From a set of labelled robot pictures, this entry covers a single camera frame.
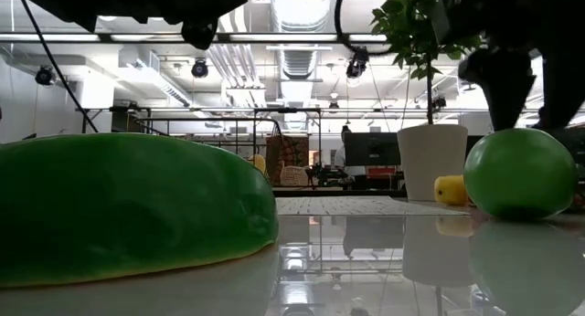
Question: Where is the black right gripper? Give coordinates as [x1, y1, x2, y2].
[445, 0, 585, 132]

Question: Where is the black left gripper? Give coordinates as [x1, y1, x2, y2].
[150, 0, 250, 51]

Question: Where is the green apple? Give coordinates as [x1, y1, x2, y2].
[463, 127, 579, 221]

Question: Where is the yellow lemon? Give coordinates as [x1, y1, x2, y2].
[433, 174, 470, 206]

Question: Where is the yellow pear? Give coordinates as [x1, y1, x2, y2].
[248, 153, 268, 176]

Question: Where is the watermelon slice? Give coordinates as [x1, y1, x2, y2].
[0, 132, 280, 289]

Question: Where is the light wicker basket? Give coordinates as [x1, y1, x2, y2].
[279, 165, 310, 187]

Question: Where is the black ceiling spotlight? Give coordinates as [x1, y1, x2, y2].
[34, 64, 58, 87]
[190, 58, 210, 79]
[345, 45, 371, 79]

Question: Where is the black background metal rack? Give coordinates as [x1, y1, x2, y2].
[75, 105, 324, 189]

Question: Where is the white plant pot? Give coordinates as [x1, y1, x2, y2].
[396, 123, 470, 203]

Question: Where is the green leafy plant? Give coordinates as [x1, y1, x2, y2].
[368, 0, 488, 125]

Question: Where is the black computer monitor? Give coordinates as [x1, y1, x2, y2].
[343, 132, 401, 167]

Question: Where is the person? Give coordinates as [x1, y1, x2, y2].
[332, 124, 367, 189]

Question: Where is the grey woven table mat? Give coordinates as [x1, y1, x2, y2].
[275, 195, 473, 217]

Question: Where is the silver ceiling air duct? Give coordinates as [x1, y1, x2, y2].
[268, 0, 334, 132]

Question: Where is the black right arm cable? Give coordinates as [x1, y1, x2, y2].
[335, 0, 399, 57]

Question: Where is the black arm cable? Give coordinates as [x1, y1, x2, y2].
[17, 0, 101, 134]
[335, 0, 399, 57]

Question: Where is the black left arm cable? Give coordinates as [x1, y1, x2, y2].
[17, 0, 101, 134]

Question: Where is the black metal table frame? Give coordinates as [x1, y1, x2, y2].
[272, 187, 408, 198]

